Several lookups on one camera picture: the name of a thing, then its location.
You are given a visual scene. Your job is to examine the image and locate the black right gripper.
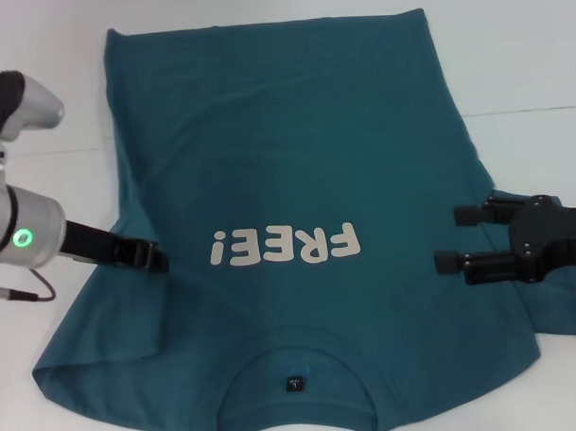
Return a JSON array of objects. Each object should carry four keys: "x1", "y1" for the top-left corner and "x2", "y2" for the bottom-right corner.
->
[{"x1": 431, "y1": 193, "x2": 576, "y2": 287}]

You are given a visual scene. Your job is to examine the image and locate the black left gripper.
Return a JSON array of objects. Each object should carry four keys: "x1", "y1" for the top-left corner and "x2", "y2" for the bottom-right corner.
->
[{"x1": 60, "y1": 215, "x2": 171, "y2": 279}]

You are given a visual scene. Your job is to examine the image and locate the teal blue printed t-shirt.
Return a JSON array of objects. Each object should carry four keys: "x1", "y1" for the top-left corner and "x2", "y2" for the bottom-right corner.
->
[{"x1": 18, "y1": 4, "x2": 576, "y2": 431}]

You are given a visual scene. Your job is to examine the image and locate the dark left arm cable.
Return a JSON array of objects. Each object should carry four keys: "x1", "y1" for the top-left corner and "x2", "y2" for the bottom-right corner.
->
[{"x1": 8, "y1": 267, "x2": 56, "y2": 302}]

